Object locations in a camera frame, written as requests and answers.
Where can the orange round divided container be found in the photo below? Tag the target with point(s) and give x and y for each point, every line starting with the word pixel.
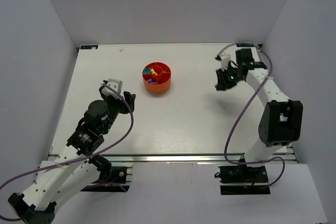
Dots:
pixel 163 80

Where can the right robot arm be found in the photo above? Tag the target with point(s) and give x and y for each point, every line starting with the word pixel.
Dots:
pixel 280 123

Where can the left corner label sticker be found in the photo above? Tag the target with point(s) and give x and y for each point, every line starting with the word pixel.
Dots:
pixel 88 47

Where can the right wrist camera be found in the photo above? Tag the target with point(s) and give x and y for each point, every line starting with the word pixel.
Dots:
pixel 224 60

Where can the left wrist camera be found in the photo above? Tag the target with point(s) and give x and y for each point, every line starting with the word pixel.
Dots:
pixel 111 88

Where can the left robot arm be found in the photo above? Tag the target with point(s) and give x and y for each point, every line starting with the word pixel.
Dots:
pixel 79 165

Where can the right corner label sticker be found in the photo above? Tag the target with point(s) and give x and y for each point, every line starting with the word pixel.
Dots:
pixel 241 45

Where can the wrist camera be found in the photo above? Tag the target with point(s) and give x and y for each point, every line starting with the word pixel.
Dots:
pixel 111 88
pixel 224 60

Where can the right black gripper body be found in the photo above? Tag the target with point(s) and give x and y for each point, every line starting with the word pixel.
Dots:
pixel 224 80

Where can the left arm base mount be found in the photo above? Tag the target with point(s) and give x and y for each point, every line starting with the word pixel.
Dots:
pixel 112 178

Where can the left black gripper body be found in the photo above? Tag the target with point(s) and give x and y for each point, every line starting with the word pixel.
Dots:
pixel 125 103

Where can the light blue lego brick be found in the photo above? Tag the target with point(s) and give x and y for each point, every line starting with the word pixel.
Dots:
pixel 147 71

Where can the corner label sticker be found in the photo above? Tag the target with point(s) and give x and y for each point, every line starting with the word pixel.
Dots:
pixel 241 45
pixel 88 47

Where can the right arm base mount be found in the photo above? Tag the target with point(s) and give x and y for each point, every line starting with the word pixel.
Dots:
pixel 243 180

